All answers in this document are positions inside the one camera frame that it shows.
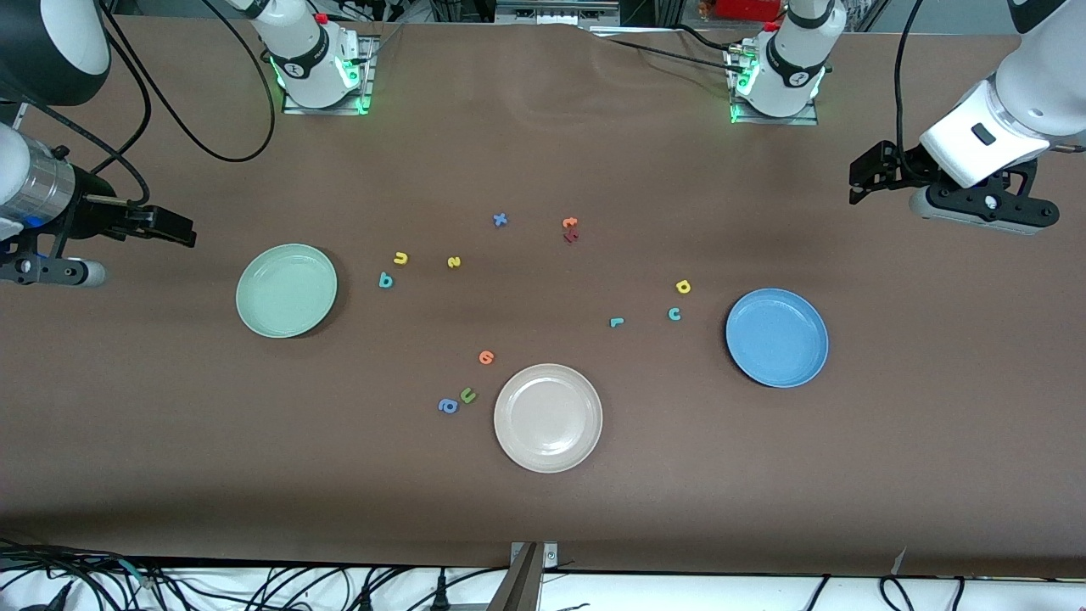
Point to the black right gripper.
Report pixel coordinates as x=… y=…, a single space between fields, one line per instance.
x=87 y=209

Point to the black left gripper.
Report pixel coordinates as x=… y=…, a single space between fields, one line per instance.
x=906 y=165

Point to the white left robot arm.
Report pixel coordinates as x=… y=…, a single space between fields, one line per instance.
x=1018 y=93

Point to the green plate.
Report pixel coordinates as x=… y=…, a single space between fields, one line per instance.
x=287 y=291

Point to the blue plate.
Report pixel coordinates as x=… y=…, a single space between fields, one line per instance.
x=776 y=338

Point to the red box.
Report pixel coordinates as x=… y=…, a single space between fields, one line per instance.
x=747 y=8

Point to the blue letter a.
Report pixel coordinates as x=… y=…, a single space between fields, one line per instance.
x=448 y=406

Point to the white tape scrap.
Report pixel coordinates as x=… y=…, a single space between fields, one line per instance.
x=899 y=560

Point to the beige plate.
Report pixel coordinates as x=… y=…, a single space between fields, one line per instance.
x=548 y=417

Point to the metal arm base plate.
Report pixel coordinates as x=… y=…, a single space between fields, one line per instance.
x=293 y=106
x=797 y=119

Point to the grey metal rail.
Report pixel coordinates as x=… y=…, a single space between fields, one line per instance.
x=551 y=13

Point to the metal table bracket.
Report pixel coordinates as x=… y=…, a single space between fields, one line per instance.
x=530 y=585

